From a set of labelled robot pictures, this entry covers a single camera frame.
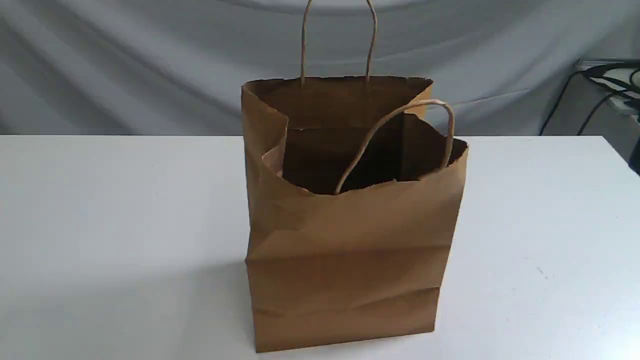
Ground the brown paper shopping bag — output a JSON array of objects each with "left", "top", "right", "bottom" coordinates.
[{"left": 241, "top": 1, "right": 469, "bottom": 353}]

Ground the grey backdrop cloth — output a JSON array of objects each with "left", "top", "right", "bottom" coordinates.
[{"left": 1, "top": 0, "right": 639, "bottom": 136}]

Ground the black cables bundle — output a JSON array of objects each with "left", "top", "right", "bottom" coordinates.
[{"left": 539, "top": 60, "right": 640, "bottom": 137}]

